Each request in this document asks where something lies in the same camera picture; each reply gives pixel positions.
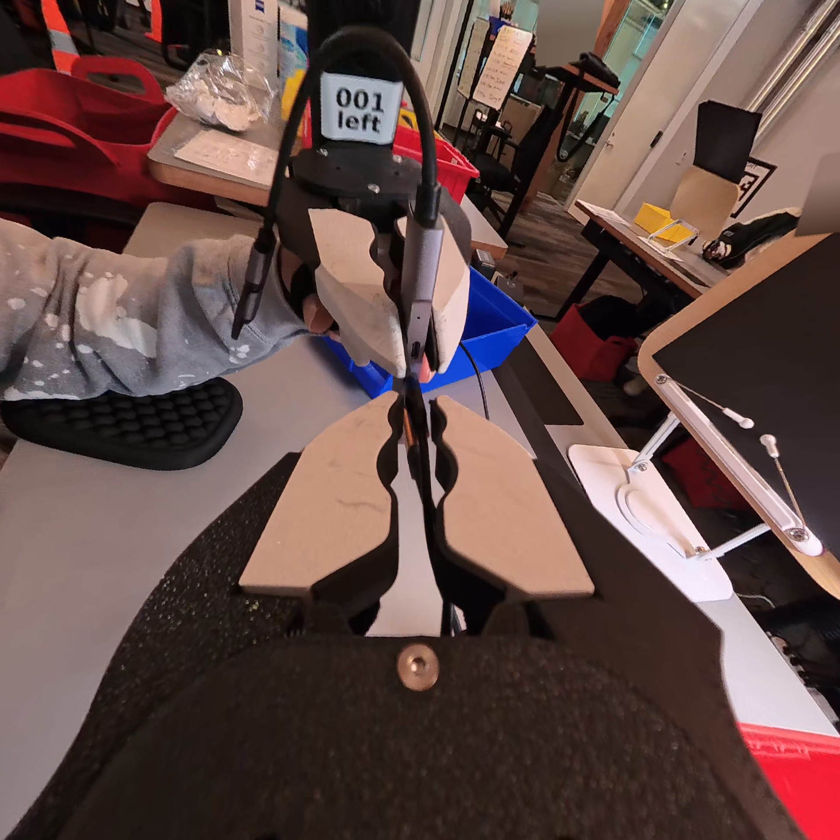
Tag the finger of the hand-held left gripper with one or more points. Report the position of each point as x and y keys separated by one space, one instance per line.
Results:
x=348 y=282
x=453 y=295

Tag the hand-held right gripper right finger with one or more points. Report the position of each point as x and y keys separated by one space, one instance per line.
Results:
x=512 y=518

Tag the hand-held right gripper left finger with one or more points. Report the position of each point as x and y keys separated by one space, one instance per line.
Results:
x=328 y=512

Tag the blue plastic bin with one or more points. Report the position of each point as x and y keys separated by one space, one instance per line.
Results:
x=492 y=315

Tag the red plastic bin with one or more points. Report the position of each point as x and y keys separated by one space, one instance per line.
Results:
x=800 y=781

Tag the person's left forearm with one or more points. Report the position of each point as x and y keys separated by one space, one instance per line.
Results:
x=131 y=308

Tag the person's left hand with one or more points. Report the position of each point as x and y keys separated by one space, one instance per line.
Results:
x=321 y=318

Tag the small red bin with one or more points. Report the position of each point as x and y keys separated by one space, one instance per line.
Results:
x=446 y=164

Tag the white board stand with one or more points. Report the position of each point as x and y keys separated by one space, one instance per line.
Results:
x=630 y=499

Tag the wooden-edged desk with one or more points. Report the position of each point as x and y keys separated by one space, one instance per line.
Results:
x=197 y=177

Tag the clear plastic bag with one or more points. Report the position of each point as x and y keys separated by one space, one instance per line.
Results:
x=216 y=92

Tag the handwritten whiteboard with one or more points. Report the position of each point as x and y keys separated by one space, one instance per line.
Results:
x=508 y=65
x=469 y=59

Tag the white carton box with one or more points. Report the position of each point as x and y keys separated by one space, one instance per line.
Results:
x=253 y=39

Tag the dark-legged wooden table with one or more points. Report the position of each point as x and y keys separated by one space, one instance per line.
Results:
x=630 y=243

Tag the yellow box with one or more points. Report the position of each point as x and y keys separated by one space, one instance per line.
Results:
x=676 y=231
x=649 y=216

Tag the black textured wrist pad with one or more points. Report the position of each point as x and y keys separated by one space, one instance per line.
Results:
x=131 y=426

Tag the cardboard sheet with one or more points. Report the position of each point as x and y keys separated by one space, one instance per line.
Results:
x=705 y=197

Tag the red tote bag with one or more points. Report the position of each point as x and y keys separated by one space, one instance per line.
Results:
x=79 y=131

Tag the black board with wooden edge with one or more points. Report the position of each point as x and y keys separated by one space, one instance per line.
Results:
x=774 y=367

